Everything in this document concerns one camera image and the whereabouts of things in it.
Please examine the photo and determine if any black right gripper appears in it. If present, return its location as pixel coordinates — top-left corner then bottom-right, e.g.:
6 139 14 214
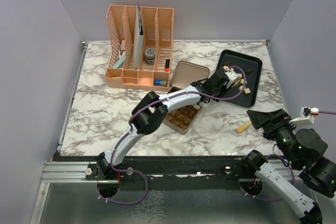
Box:
247 106 300 166

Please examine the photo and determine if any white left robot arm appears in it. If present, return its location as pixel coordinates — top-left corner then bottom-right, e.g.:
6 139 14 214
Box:
97 69 239 179

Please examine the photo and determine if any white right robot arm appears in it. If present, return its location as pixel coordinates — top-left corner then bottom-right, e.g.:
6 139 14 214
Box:
241 106 335 223

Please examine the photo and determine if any cream chocolate right piece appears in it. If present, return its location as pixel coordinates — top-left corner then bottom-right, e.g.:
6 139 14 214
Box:
244 88 251 94

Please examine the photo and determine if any gold chocolate tin box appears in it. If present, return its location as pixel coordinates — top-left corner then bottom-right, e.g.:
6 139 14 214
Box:
162 88 202 135

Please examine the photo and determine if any tan stick on table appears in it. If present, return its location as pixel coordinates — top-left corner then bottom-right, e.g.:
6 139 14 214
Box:
237 120 251 133

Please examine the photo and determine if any rose gold tin lid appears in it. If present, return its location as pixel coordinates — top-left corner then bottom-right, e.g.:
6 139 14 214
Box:
170 61 210 89

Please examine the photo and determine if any black plastic tray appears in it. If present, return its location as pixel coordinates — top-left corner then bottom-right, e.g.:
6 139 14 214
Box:
216 49 263 108

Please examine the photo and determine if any black orange marker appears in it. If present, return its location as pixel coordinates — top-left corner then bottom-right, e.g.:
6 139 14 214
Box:
164 58 170 72

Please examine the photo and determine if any blue grey small bottle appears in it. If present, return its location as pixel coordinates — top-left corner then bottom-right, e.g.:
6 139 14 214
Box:
154 80 167 87

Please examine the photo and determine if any small round patterned jar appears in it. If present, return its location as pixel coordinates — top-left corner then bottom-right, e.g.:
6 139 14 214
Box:
144 47 156 65

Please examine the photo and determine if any peach plastic desk organizer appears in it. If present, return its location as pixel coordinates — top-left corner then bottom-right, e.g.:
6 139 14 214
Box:
105 5 174 91

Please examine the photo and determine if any white upright booklet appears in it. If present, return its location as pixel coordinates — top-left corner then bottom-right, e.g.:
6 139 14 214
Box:
132 3 144 69

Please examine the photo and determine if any pink stapler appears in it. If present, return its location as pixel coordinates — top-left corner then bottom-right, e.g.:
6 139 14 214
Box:
119 40 126 58

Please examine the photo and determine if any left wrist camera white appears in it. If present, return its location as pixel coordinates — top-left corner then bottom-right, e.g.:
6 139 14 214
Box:
225 68 241 88

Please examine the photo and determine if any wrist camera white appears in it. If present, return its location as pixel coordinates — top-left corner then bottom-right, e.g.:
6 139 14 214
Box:
290 106 319 127
225 68 241 88

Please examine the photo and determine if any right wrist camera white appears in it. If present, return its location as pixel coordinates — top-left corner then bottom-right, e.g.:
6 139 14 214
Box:
290 106 319 127

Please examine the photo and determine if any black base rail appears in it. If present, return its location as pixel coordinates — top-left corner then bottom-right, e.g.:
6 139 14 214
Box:
46 156 260 194

